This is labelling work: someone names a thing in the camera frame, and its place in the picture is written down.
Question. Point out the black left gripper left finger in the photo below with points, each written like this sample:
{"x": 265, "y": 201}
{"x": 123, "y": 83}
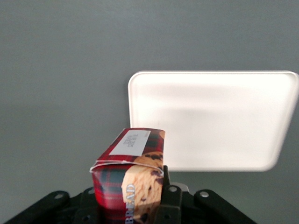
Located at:
{"x": 87, "y": 205}

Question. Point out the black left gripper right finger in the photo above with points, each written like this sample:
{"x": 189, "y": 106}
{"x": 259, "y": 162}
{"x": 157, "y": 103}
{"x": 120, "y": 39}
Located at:
{"x": 170, "y": 200}

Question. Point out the white rectangular plastic tray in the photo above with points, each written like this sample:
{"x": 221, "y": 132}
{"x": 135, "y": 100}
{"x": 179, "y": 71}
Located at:
{"x": 210, "y": 121}

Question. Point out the red tartan cookie box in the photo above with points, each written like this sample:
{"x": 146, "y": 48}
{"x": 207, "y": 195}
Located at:
{"x": 130, "y": 177}

